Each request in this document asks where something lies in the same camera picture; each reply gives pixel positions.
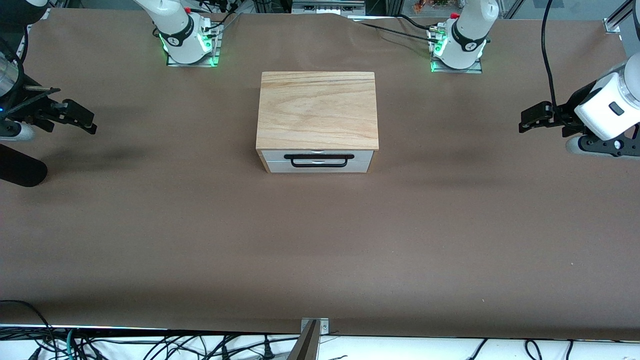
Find light wooden drawer cabinet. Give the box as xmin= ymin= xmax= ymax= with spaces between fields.
xmin=255 ymin=71 xmax=380 ymax=174

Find black foam cylinder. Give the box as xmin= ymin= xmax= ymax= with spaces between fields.
xmin=0 ymin=144 xmax=49 ymax=188

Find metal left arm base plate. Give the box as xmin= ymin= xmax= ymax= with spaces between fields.
xmin=430 ymin=58 xmax=484 ymax=74

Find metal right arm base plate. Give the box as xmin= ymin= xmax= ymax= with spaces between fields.
xmin=166 ymin=47 xmax=221 ymax=68

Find black cable on table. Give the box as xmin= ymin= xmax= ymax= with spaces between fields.
xmin=397 ymin=14 xmax=439 ymax=32
xmin=356 ymin=21 xmax=442 ymax=44

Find aluminium frame profile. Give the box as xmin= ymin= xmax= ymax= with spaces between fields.
xmin=602 ymin=0 xmax=640 ymax=35
xmin=17 ymin=7 xmax=51 ymax=58

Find dark wedge-shaped camera pole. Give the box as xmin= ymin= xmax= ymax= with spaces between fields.
xmin=286 ymin=320 xmax=321 ymax=360

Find black cables at arm base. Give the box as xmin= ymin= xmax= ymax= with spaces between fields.
xmin=190 ymin=0 xmax=242 ymax=32

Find black metal drawer handle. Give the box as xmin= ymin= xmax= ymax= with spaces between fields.
xmin=283 ymin=154 xmax=355 ymax=168

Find tangled black floor cables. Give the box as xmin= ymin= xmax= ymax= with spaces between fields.
xmin=75 ymin=331 xmax=301 ymax=360

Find small metal bracket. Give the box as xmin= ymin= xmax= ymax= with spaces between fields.
xmin=300 ymin=317 xmax=330 ymax=335

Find brown paper table cover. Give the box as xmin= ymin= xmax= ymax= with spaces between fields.
xmin=0 ymin=7 xmax=640 ymax=342

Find grey equipment box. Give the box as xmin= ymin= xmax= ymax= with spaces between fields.
xmin=291 ymin=0 xmax=366 ymax=15

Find black looped floor cable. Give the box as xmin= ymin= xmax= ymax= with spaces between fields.
xmin=0 ymin=299 xmax=56 ymax=360

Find orange background item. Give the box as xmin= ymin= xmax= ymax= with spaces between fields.
xmin=412 ymin=0 xmax=452 ymax=14

